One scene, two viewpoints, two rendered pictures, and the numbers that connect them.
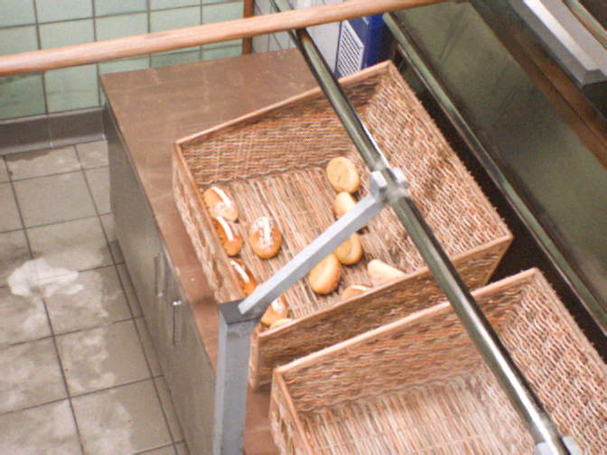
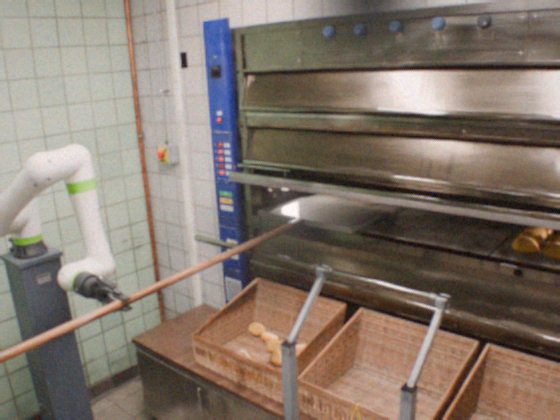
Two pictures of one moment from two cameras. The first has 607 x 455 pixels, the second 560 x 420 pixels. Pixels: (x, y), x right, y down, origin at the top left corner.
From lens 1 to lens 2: 91 cm
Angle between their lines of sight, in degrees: 35
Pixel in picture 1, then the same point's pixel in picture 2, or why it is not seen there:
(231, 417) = (294, 399)
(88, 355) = not seen: outside the picture
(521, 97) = (325, 255)
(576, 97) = (351, 237)
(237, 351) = (292, 361)
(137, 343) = not seen: outside the picture
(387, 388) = (331, 379)
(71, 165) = (108, 404)
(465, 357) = (350, 356)
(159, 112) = (165, 340)
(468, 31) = (291, 247)
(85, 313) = not seen: outside the picture
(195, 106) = (178, 333)
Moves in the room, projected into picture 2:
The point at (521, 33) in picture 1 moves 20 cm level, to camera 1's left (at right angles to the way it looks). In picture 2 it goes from (318, 231) to (279, 239)
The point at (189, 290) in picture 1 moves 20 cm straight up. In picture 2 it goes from (228, 386) to (224, 347)
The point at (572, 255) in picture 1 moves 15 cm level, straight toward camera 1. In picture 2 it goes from (374, 291) to (385, 306)
